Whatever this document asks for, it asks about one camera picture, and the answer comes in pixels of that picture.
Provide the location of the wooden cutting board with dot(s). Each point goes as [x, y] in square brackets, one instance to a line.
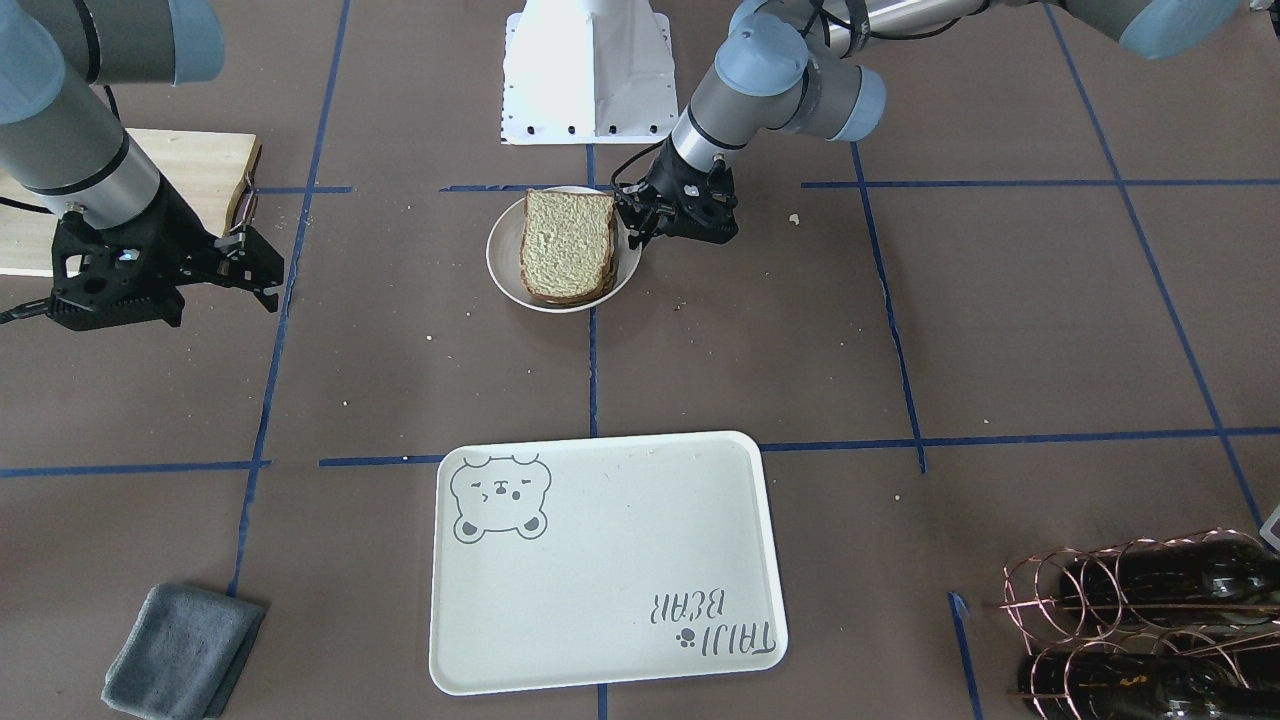
[210, 170]

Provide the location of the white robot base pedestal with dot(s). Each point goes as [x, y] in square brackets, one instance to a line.
[587, 72]

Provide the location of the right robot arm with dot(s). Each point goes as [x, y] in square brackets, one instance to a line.
[62, 142]

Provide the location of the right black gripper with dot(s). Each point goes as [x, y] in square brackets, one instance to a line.
[183, 243]

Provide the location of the dark green wine bottle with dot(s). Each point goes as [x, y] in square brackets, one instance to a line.
[1219, 581]

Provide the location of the bread slice under egg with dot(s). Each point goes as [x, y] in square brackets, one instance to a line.
[545, 297]

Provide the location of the bread slice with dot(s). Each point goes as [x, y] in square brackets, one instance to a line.
[545, 297]
[568, 242]

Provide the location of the white round plate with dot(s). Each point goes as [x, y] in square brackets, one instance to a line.
[503, 256]

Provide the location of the folded grey cloth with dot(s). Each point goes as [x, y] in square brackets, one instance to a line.
[184, 656]

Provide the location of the cream bear serving tray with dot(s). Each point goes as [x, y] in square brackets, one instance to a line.
[601, 561]

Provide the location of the copper wire bottle rack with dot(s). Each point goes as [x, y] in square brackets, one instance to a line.
[1179, 628]

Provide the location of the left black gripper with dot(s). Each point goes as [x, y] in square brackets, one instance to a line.
[661, 189]

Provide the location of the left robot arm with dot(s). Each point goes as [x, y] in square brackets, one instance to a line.
[784, 66]

